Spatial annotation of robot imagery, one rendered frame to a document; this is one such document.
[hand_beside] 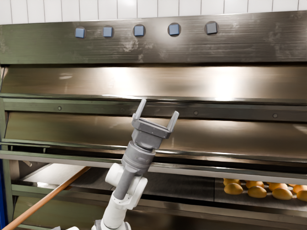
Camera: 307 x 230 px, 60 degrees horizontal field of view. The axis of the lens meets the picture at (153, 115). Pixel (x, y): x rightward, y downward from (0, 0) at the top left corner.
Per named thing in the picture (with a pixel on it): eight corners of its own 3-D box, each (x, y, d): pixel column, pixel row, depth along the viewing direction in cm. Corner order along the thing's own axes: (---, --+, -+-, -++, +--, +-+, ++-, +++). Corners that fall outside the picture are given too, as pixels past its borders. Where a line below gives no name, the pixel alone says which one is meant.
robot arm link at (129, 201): (150, 175, 84) (138, 201, 91) (125, 163, 85) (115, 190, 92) (143, 189, 78) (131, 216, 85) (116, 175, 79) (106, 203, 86)
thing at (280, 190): (221, 159, 204) (222, 153, 203) (289, 164, 193) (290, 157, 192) (223, 195, 145) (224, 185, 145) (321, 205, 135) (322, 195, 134)
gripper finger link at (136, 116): (146, 101, 75) (138, 120, 77) (145, 98, 79) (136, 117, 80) (141, 99, 75) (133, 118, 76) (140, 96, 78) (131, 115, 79)
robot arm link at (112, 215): (130, 191, 93) (117, 223, 104) (101, 193, 89) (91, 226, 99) (138, 218, 86) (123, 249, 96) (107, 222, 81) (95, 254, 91)
